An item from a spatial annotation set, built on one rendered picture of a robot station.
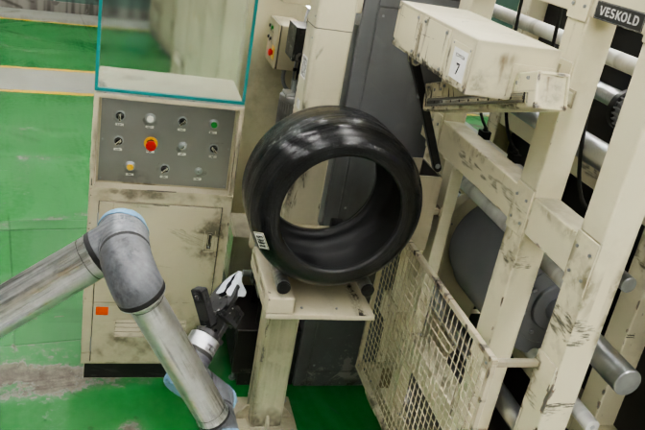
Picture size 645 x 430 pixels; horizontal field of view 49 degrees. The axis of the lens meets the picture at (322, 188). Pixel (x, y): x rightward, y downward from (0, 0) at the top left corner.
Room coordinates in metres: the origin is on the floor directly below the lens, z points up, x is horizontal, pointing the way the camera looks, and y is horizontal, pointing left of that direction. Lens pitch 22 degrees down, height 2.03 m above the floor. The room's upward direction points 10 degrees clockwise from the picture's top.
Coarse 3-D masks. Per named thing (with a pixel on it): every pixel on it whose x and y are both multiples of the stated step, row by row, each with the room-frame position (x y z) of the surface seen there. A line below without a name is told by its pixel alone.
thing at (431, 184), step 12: (420, 168) 2.59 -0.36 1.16; (432, 168) 2.49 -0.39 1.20; (420, 180) 2.39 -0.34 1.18; (432, 180) 2.40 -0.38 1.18; (432, 192) 2.40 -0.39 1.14; (432, 204) 2.41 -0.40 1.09; (420, 216) 2.40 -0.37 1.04; (432, 216) 2.41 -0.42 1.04; (420, 228) 2.40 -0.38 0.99; (420, 240) 2.40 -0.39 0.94
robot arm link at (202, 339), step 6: (192, 330) 1.67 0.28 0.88; (198, 330) 1.65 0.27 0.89; (192, 336) 1.64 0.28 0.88; (198, 336) 1.64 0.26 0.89; (204, 336) 1.64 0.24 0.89; (210, 336) 1.65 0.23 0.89; (192, 342) 1.63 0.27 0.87; (198, 342) 1.63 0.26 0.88; (204, 342) 1.63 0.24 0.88; (210, 342) 1.64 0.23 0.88; (216, 342) 1.65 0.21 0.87; (204, 348) 1.62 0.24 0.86; (210, 348) 1.63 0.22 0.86; (216, 348) 1.65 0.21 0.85; (210, 354) 1.62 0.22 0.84
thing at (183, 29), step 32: (128, 0) 2.50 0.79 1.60; (160, 0) 2.53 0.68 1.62; (192, 0) 2.56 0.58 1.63; (224, 0) 2.59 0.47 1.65; (256, 0) 2.62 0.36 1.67; (128, 32) 2.50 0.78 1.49; (160, 32) 2.53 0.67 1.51; (192, 32) 2.56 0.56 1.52; (224, 32) 2.60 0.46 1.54; (96, 64) 2.46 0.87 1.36; (128, 64) 2.50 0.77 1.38; (160, 64) 2.53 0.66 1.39; (192, 64) 2.57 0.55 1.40; (224, 64) 2.60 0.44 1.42; (160, 96) 2.53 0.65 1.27; (192, 96) 2.57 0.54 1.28; (224, 96) 2.60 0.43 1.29
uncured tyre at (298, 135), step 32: (288, 128) 2.07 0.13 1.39; (320, 128) 2.00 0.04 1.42; (352, 128) 2.02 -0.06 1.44; (384, 128) 2.13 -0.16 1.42; (256, 160) 2.04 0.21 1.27; (288, 160) 1.94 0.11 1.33; (320, 160) 1.95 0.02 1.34; (384, 160) 2.01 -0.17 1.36; (256, 192) 1.94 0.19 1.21; (384, 192) 2.30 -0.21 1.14; (416, 192) 2.05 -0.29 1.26; (256, 224) 1.94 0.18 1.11; (288, 224) 2.22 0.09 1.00; (352, 224) 2.28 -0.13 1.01; (384, 224) 2.26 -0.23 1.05; (416, 224) 2.08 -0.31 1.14; (288, 256) 1.94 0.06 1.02; (320, 256) 2.20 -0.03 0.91; (352, 256) 2.18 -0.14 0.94; (384, 256) 2.03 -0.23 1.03
